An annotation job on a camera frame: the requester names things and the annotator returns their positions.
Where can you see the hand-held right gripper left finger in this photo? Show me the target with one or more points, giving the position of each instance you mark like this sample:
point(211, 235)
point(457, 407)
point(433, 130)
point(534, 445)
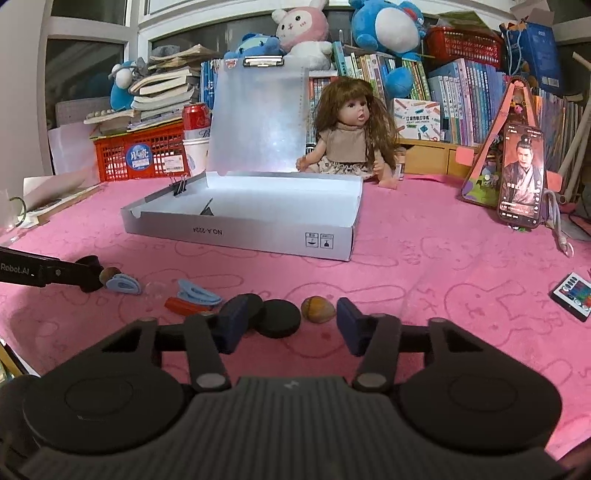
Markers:
point(233, 323)

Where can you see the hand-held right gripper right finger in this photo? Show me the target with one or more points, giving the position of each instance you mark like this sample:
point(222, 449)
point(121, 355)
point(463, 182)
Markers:
point(351, 330)

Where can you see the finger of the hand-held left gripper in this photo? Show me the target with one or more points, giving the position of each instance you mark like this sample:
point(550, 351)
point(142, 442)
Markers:
point(76, 277)

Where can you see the black round disc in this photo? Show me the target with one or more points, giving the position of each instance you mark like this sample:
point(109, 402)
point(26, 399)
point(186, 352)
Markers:
point(279, 318)
point(256, 307)

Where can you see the blue plastic clip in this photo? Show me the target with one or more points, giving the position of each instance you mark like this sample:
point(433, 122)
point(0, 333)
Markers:
point(198, 293)
point(124, 284)

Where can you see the red plastic strip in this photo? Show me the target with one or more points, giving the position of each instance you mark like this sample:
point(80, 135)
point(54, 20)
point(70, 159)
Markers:
point(182, 305)

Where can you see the white cardboard box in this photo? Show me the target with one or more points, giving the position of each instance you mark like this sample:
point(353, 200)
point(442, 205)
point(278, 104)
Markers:
point(231, 230)

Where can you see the clear glass mug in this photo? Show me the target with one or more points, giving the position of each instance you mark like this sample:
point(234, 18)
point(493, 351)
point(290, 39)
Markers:
point(9, 217)

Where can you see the clear plastic piece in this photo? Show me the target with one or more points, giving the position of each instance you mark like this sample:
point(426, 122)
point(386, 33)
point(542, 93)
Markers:
point(156, 290)

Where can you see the pink blanket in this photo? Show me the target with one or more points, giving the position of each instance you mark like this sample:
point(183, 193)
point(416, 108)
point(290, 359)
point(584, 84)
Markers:
point(438, 286)

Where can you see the small black clip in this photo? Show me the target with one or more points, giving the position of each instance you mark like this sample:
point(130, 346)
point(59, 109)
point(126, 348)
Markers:
point(207, 210)

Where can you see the white paper sheet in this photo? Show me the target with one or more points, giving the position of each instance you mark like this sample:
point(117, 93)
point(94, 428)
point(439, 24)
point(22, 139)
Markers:
point(74, 147)

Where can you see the red plastic basket with label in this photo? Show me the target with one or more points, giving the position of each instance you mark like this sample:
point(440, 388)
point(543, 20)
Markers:
point(138, 157)

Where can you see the black binder clip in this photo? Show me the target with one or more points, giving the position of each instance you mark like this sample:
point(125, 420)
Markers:
point(180, 188)

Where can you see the white paper cup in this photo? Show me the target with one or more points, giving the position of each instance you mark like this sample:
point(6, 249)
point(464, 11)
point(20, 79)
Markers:
point(196, 152)

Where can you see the small bottle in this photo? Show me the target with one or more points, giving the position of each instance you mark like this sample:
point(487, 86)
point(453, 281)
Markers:
point(401, 164)

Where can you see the wooden shelf unit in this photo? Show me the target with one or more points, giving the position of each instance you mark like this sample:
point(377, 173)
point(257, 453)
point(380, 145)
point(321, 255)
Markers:
point(434, 159)

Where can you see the brown-haired doll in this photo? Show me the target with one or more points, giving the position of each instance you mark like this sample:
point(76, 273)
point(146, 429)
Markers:
point(346, 138)

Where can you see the blue and white plush toy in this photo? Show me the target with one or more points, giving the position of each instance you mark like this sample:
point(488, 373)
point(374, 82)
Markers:
point(121, 85)

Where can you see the pink triangular stand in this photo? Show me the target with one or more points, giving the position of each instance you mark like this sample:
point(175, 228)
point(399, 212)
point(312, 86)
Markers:
point(480, 180)

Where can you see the red drink can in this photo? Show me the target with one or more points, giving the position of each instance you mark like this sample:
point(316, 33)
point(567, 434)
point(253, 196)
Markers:
point(196, 117)

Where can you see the pink sticky note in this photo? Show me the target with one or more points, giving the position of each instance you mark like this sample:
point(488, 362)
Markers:
point(465, 157)

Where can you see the stack of books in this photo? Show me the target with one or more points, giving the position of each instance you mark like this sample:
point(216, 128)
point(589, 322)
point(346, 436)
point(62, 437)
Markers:
point(161, 87)

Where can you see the colourful printed box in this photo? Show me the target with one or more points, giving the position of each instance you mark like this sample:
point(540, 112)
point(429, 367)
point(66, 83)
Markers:
point(418, 120)

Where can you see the remote control with coloured buttons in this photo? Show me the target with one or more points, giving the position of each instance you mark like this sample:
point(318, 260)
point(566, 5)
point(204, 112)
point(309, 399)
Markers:
point(572, 295)

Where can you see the smartphone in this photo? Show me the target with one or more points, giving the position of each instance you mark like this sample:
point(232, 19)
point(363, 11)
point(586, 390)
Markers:
point(521, 175)

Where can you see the row of books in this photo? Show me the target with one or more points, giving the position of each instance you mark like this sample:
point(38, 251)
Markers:
point(471, 101)

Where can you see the silver metal clip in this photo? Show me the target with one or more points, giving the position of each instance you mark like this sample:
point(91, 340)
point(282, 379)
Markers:
point(263, 61)

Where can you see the small blue plush toy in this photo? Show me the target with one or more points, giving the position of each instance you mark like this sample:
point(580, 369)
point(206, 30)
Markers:
point(256, 45)

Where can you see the wooden stick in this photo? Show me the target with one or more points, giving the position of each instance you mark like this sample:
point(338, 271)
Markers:
point(575, 152)

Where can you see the pink bunny plush toy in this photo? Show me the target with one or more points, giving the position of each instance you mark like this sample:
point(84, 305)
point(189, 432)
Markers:
point(300, 27)

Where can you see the large blue plush toy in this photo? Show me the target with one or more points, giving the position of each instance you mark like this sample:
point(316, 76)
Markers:
point(392, 25)

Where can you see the blue paper bag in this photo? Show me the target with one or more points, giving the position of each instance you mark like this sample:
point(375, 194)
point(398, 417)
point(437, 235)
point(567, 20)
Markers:
point(540, 55)

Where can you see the white window frame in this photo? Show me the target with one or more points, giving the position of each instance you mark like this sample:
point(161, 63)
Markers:
point(87, 32)

